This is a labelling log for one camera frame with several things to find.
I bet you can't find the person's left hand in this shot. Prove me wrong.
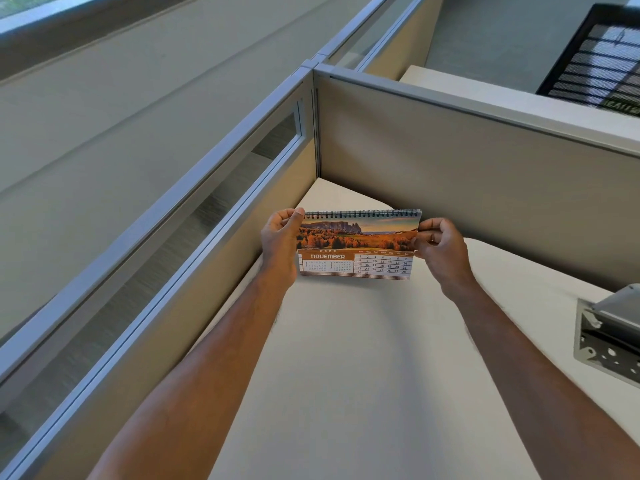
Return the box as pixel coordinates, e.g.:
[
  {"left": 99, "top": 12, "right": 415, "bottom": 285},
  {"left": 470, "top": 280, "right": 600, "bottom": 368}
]
[{"left": 260, "top": 207, "right": 306, "bottom": 289}]

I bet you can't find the person's right hand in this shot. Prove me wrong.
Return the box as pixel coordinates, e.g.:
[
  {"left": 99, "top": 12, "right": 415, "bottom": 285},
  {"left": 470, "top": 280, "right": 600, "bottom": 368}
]
[{"left": 414, "top": 217, "right": 476, "bottom": 302}]

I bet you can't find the spiral-bound landscape desk calendar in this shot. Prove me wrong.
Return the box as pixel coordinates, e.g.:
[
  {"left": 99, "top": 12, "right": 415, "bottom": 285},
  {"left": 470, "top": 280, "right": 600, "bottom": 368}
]
[{"left": 297, "top": 209, "right": 423, "bottom": 281}]

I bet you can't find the person's left forearm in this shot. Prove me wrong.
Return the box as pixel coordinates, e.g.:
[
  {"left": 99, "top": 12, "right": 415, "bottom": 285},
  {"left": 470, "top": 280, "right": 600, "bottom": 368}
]
[{"left": 86, "top": 265, "right": 299, "bottom": 480}]

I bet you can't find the person's right forearm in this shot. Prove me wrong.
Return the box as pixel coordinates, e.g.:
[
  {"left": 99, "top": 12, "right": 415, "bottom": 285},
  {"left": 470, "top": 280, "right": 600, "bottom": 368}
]
[{"left": 442, "top": 277, "right": 640, "bottom": 480}]

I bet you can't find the beige cubicle partition panel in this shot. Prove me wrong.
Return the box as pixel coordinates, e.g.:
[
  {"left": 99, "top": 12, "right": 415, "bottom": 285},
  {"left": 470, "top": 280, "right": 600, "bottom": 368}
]
[{"left": 313, "top": 63, "right": 640, "bottom": 295}]

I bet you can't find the beige cubicle partition with glass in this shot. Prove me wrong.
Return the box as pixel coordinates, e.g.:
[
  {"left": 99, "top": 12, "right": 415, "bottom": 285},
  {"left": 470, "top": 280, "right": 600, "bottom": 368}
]
[
  {"left": 0, "top": 65, "right": 320, "bottom": 480},
  {"left": 314, "top": 0, "right": 446, "bottom": 81}
]

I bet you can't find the black mesh office chair back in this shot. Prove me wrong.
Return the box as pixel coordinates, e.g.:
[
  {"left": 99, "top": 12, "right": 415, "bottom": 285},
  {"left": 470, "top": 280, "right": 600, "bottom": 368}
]
[{"left": 535, "top": 3, "right": 640, "bottom": 118}]

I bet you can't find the grey perforated metal bracket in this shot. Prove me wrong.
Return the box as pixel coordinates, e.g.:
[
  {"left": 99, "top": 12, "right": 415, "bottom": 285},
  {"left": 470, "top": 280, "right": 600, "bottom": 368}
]
[{"left": 573, "top": 283, "right": 640, "bottom": 386}]

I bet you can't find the window with grey frame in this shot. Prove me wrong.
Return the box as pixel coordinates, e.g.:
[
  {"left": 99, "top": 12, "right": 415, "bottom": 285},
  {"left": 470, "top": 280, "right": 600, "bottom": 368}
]
[{"left": 0, "top": 0, "right": 151, "bottom": 38}]

